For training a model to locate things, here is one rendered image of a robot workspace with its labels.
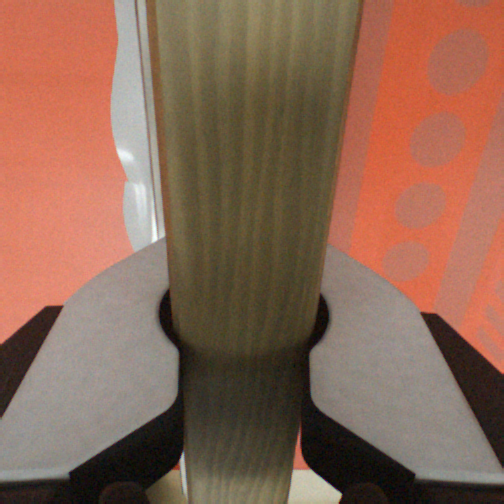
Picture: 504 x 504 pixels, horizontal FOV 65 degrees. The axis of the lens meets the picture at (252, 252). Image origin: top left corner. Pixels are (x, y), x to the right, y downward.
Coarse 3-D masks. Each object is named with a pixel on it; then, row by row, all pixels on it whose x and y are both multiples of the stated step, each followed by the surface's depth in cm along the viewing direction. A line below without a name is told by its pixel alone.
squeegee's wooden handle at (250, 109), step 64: (192, 0) 5; (256, 0) 5; (320, 0) 5; (192, 64) 5; (256, 64) 5; (320, 64) 5; (192, 128) 6; (256, 128) 6; (320, 128) 6; (192, 192) 6; (256, 192) 6; (320, 192) 6; (192, 256) 7; (256, 256) 7; (320, 256) 7; (192, 320) 7; (256, 320) 7; (192, 384) 8; (256, 384) 8; (192, 448) 10; (256, 448) 9
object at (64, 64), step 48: (0, 0) 14; (48, 0) 14; (96, 0) 14; (0, 48) 14; (48, 48) 14; (96, 48) 14; (0, 96) 15; (48, 96) 15; (96, 96) 15; (0, 144) 16; (48, 144) 16; (96, 144) 16
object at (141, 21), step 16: (144, 0) 10; (144, 16) 10; (144, 32) 11; (144, 48) 11; (144, 64) 11; (144, 80) 11; (144, 96) 11; (160, 192) 13; (160, 208) 13; (160, 224) 13
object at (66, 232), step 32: (0, 192) 17; (32, 192) 17; (64, 192) 17; (96, 192) 17; (0, 224) 18; (32, 224) 18; (64, 224) 18; (96, 224) 18; (0, 256) 19; (32, 256) 19; (64, 256) 19; (96, 256) 19; (0, 288) 20; (32, 288) 20; (64, 288) 20; (0, 320) 20
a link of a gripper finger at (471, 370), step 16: (432, 320) 8; (432, 336) 8; (448, 336) 8; (448, 352) 8; (464, 352) 8; (464, 368) 7; (480, 368) 7; (496, 368) 7; (464, 384) 7; (480, 384) 7; (496, 384) 7; (480, 400) 7; (496, 400) 7; (480, 416) 6; (496, 416) 6; (496, 432) 6; (496, 448) 6; (416, 496) 5; (432, 496) 5; (448, 496) 5; (464, 496) 5; (480, 496) 5; (496, 496) 5
